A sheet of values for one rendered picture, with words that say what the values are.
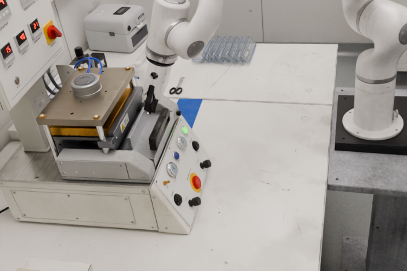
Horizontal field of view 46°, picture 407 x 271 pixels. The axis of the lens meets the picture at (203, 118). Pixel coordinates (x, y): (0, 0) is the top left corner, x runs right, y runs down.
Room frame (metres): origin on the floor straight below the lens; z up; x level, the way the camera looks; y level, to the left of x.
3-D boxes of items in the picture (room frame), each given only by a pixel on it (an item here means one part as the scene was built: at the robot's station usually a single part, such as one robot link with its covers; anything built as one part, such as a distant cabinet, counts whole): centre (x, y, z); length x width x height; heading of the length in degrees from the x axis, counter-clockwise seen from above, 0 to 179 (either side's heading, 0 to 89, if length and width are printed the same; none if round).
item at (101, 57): (1.89, 0.43, 0.83); 0.09 x 0.06 x 0.07; 156
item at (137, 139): (1.14, 0.26, 0.97); 0.30 x 0.22 x 0.08; 75
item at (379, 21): (1.24, -0.55, 1.09); 0.19 x 0.12 x 0.24; 17
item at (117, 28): (2.14, 0.34, 0.88); 0.25 x 0.20 x 0.17; 65
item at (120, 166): (1.00, 0.27, 0.96); 0.25 x 0.05 x 0.07; 75
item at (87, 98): (1.18, 0.33, 1.08); 0.31 x 0.24 x 0.13; 165
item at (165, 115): (1.10, 0.12, 0.99); 0.15 x 0.02 x 0.04; 165
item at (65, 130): (1.16, 0.30, 1.07); 0.22 x 0.17 x 0.10; 165
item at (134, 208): (1.17, 0.29, 0.84); 0.53 x 0.37 x 0.17; 75
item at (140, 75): (1.72, 0.23, 0.82); 0.05 x 0.05 x 0.14
